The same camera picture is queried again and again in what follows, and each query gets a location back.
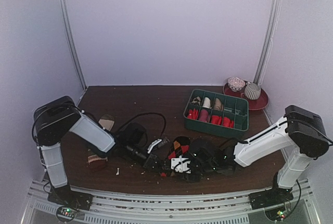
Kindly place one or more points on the black argyle sock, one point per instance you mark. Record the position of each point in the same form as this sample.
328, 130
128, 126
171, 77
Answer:
179, 147

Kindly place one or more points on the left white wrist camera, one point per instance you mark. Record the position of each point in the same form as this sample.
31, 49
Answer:
153, 144

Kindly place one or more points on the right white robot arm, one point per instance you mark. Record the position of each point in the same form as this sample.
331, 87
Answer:
300, 128

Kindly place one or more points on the red rolled sock in tray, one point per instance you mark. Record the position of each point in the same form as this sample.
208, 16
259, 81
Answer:
216, 120

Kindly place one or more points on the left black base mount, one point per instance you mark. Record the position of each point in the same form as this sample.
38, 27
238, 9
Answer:
70, 203

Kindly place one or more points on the green divided organizer tray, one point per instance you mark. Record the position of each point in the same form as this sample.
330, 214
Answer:
216, 114

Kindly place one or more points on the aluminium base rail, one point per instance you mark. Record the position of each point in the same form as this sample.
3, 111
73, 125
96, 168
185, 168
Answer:
112, 207

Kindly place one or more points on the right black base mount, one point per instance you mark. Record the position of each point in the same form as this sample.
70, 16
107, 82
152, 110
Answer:
274, 199

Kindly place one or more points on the pink patterned bowl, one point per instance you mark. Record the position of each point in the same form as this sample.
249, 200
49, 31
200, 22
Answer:
236, 84

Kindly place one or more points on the tan rolled sock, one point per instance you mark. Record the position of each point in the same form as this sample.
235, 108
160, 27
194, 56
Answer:
218, 105

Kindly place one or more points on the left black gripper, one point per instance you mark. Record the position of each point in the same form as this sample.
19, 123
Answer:
150, 162

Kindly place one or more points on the maroon rolled sock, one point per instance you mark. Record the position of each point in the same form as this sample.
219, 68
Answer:
204, 115

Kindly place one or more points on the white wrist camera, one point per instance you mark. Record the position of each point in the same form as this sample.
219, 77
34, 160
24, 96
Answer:
153, 144
181, 165

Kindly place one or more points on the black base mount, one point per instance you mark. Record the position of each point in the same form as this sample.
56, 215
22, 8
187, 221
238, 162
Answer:
274, 199
70, 203

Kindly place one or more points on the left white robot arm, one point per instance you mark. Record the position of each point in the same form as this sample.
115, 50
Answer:
54, 120

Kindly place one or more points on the grey striped cup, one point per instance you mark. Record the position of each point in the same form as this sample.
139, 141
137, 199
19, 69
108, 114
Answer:
252, 91

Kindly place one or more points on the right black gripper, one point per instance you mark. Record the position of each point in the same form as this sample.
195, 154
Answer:
189, 166

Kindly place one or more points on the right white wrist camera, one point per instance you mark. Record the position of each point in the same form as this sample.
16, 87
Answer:
181, 165

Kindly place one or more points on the left aluminium frame post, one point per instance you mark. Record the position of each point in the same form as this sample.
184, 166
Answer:
71, 44

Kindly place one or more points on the red zigzag rolled sock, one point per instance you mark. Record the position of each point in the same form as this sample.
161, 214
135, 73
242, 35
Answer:
193, 114

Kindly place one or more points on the aluminium frame post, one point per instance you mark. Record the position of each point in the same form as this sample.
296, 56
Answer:
268, 42
71, 44

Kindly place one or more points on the black beige patterned rolled sock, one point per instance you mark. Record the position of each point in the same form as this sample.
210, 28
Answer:
196, 101

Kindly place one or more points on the red and beige sock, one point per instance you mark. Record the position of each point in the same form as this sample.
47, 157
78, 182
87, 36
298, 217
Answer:
227, 122

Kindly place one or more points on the right aluminium frame post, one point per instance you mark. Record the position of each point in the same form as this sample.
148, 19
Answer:
268, 42

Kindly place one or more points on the red round plate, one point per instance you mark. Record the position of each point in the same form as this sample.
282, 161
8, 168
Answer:
257, 100

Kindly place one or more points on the cream rolled sock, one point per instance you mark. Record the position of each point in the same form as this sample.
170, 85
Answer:
206, 103

